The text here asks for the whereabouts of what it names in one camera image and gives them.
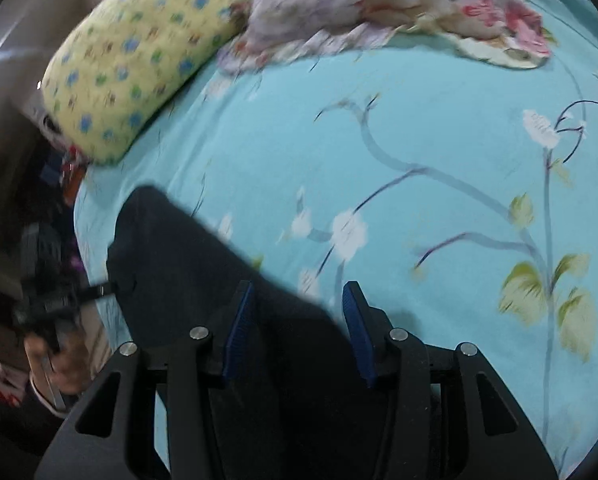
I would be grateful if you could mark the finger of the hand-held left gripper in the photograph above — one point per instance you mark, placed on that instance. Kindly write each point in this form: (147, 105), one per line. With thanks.
(96, 291)

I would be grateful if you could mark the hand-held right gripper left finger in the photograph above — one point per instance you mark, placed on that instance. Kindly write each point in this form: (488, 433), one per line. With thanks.
(238, 332)

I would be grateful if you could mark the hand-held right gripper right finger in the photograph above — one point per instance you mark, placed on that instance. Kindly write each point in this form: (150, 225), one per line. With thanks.
(358, 332)

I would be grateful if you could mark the black pants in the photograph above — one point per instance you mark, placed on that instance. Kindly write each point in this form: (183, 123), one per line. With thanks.
(179, 260)

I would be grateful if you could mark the person's left hand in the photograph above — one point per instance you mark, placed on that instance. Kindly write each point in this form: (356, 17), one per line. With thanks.
(66, 365)

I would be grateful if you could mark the teal floral bed sheet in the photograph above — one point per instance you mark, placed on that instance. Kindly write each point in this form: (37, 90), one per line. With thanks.
(429, 160)

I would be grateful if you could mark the yellow animal print pillow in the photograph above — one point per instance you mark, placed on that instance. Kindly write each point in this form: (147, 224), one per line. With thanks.
(129, 60)

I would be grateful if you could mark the floral ruffled pillow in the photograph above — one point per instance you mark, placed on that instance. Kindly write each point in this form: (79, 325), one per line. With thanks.
(339, 0)

